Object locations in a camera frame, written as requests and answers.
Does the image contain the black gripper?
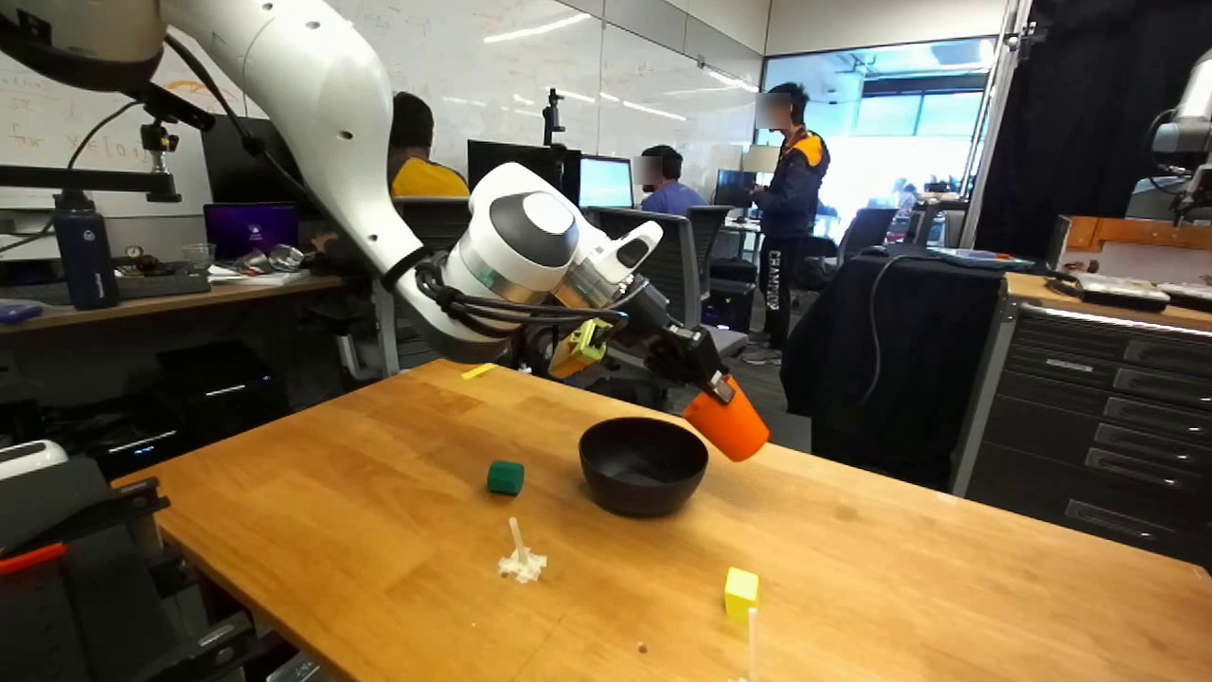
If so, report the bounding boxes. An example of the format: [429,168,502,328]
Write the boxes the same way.
[602,280,741,408]

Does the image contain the orange plastic cup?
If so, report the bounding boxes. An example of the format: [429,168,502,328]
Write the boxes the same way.
[683,376,771,468]

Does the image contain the black bowl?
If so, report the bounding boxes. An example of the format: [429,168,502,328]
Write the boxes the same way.
[575,419,712,525]

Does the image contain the black office chair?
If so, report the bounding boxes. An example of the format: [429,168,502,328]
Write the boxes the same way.
[589,204,733,328]

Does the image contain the black cloth covered table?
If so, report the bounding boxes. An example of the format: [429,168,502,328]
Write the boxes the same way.
[775,247,1016,488]

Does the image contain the person in blue shirt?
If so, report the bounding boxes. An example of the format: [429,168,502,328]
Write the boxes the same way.
[631,141,712,220]

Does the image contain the person in navy yellow jacket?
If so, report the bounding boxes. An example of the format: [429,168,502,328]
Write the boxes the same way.
[741,80,837,354]

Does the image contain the yellow block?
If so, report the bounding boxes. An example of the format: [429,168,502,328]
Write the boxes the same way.
[719,564,763,635]

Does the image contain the monitor with bright screen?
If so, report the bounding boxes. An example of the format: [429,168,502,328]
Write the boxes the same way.
[575,151,640,215]

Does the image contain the green block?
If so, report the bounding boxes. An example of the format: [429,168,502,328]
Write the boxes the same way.
[483,459,531,502]

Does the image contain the thin stick with white tape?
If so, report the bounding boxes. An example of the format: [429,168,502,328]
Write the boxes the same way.
[496,511,554,588]

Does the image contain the black computer monitor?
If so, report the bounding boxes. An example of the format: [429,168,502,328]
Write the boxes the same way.
[464,136,583,204]

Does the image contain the person in yellow shirt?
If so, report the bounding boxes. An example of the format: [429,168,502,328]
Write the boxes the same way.
[383,86,473,204]

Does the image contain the grey drawer cabinet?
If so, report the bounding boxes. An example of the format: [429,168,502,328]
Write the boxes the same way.
[951,271,1212,574]

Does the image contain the black white remote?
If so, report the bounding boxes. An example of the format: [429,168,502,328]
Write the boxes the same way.
[1155,277,1212,310]
[1065,271,1174,315]

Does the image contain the wooden box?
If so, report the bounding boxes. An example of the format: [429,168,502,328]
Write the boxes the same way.
[1047,214,1212,290]

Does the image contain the black curtain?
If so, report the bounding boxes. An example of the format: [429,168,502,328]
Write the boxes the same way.
[977,0,1212,263]

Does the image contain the laptop with purple screen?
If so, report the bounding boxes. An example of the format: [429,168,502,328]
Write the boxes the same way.
[200,203,301,266]

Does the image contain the black monitor back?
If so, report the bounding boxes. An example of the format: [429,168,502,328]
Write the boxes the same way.
[200,117,306,204]

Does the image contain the long wooden desk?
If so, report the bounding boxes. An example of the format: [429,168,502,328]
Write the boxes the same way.
[0,266,353,339]

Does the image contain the dark spray bottle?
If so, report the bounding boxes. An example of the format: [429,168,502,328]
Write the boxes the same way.
[47,185,126,315]

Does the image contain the thin grey cable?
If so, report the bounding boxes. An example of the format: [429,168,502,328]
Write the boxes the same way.
[859,249,940,408]

